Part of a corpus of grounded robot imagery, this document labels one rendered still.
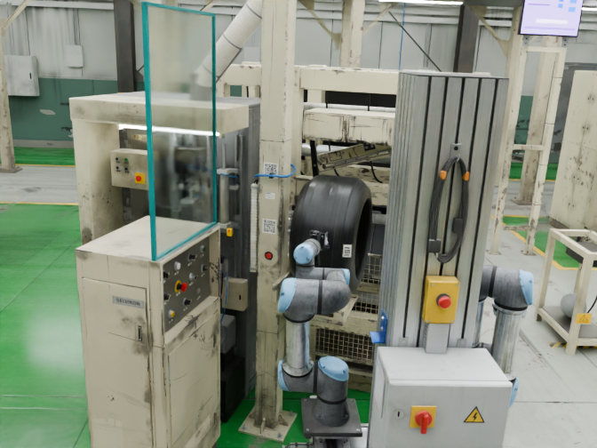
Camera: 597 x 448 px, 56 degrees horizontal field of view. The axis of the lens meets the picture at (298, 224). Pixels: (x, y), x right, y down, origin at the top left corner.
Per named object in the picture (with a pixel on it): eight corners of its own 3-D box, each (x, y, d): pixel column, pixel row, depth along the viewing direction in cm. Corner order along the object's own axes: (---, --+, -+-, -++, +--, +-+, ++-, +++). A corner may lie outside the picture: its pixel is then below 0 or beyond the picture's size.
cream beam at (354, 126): (302, 140, 298) (303, 111, 294) (314, 133, 321) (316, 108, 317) (418, 149, 281) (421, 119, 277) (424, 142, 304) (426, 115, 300)
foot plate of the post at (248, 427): (237, 431, 321) (237, 426, 320) (255, 405, 346) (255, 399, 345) (282, 443, 314) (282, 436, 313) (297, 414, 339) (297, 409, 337)
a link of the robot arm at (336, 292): (356, 285, 186) (349, 262, 235) (322, 283, 186) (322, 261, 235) (354, 320, 187) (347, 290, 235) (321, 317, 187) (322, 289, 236)
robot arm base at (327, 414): (352, 427, 215) (354, 404, 213) (312, 426, 215) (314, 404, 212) (347, 403, 230) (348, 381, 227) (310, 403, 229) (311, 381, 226)
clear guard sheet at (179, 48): (151, 260, 222) (140, 1, 195) (212, 223, 272) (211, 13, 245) (155, 261, 221) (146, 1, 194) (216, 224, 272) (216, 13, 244)
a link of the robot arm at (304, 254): (291, 265, 227) (292, 244, 225) (299, 259, 237) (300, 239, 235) (310, 268, 224) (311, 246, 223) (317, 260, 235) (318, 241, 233)
